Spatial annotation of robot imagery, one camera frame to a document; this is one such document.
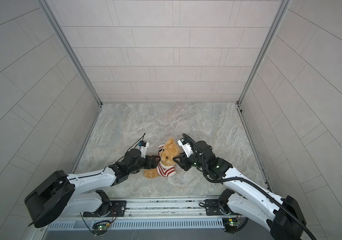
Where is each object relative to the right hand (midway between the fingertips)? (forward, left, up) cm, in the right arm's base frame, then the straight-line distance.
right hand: (175, 160), depth 72 cm
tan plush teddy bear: (+4, +2, +3) cm, 5 cm away
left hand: (+6, +8, -9) cm, 14 cm away
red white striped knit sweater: (-2, +6, -8) cm, 10 cm away
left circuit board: (-24, +34, -12) cm, 43 cm away
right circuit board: (-25, -24, -16) cm, 38 cm away
